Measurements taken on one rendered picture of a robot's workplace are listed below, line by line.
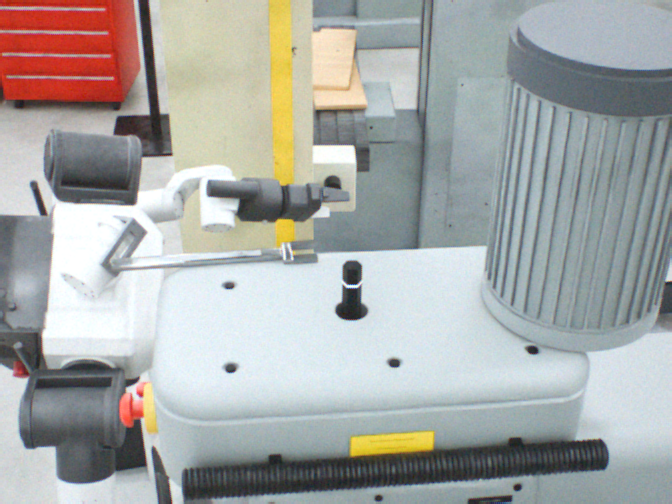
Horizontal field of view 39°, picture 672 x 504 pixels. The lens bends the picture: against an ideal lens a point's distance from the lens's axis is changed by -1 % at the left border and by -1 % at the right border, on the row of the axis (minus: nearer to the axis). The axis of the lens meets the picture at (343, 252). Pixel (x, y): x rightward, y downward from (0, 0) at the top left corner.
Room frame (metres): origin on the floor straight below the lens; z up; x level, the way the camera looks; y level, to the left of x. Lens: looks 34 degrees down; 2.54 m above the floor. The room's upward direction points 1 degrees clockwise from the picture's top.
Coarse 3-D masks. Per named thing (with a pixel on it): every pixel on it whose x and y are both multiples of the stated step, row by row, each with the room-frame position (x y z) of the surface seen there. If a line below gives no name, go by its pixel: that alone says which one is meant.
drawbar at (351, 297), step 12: (348, 264) 0.85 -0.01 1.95; (360, 264) 0.85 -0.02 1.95; (348, 276) 0.84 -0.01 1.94; (360, 276) 0.85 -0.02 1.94; (348, 288) 0.84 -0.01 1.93; (360, 288) 0.85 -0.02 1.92; (348, 300) 0.84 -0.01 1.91; (360, 300) 0.85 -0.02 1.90; (348, 312) 0.84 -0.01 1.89; (360, 312) 0.85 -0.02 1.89
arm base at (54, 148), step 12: (60, 132) 1.41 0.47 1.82; (48, 144) 1.40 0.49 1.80; (60, 144) 1.38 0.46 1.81; (132, 144) 1.43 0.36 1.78; (48, 156) 1.39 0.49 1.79; (60, 156) 1.37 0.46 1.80; (132, 156) 1.42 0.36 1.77; (48, 168) 1.37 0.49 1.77; (60, 168) 1.36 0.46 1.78; (132, 168) 1.40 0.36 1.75; (48, 180) 1.37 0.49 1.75; (60, 180) 1.35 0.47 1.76; (132, 180) 1.40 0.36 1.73; (60, 192) 1.35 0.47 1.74; (72, 192) 1.36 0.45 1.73; (84, 192) 1.36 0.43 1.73; (96, 192) 1.37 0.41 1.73; (108, 192) 1.38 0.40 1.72; (120, 192) 1.39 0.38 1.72; (132, 192) 1.39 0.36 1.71; (132, 204) 1.39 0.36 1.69
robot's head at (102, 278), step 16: (112, 224) 1.20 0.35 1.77; (96, 240) 1.18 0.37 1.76; (112, 240) 1.19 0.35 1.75; (128, 240) 1.20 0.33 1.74; (80, 256) 1.15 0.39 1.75; (96, 256) 1.16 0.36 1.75; (64, 272) 1.14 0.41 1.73; (80, 272) 1.13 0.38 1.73; (96, 272) 1.14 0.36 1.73; (80, 288) 1.15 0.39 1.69; (96, 288) 1.13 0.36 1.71
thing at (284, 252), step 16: (160, 256) 0.94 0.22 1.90; (176, 256) 0.94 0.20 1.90; (192, 256) 0.94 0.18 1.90; (208, 256) 0.94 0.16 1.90; (224, 256) 0.94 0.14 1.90; (240, 256) 0.94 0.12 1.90; (256, 256) 0.94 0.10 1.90; (272, 256) 0.94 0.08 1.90; (288, 256) 0.94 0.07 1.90; (304, 256) 0.94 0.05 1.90
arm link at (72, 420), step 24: (48, 408) 1.04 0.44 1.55; (72, 408) 1.04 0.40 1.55; (96, 408) 1.05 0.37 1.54; (48, 432) 1.02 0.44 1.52; (72, 432) 1.02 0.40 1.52; (96, 432) 1.03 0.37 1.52; (72, 456) 1.01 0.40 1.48; (96, 456) 1.01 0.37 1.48; (72, 480) 0.99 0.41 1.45; (96, 480) 1.00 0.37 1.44
